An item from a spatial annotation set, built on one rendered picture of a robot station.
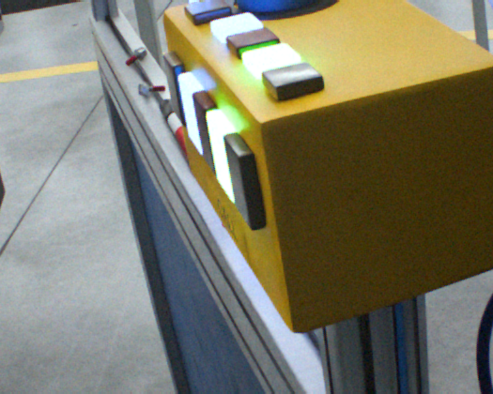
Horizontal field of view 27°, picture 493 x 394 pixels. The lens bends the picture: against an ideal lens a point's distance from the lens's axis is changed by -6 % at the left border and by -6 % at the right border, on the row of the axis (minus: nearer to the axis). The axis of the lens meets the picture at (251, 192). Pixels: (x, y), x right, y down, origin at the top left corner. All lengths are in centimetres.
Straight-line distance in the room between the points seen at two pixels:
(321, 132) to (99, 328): 191
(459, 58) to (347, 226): 8
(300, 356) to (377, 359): 10
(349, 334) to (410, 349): 56
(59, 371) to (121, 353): 14
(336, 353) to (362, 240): 12
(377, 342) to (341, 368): 2
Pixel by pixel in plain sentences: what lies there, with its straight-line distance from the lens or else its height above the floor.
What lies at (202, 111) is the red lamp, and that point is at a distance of 41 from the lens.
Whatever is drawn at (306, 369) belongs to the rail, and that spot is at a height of 86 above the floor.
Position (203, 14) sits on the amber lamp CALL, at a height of 108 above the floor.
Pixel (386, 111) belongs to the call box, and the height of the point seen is 106.
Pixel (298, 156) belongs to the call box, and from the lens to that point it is 36.
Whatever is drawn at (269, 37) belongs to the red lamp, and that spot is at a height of 108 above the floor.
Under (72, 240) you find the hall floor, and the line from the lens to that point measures 263.
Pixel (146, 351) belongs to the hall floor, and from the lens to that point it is 215.
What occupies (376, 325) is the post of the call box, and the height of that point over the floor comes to 93.
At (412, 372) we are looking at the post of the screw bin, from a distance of 107.
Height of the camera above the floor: 121
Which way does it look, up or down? 27 degrees down
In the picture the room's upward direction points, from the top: 10 degrees counter-clockwise
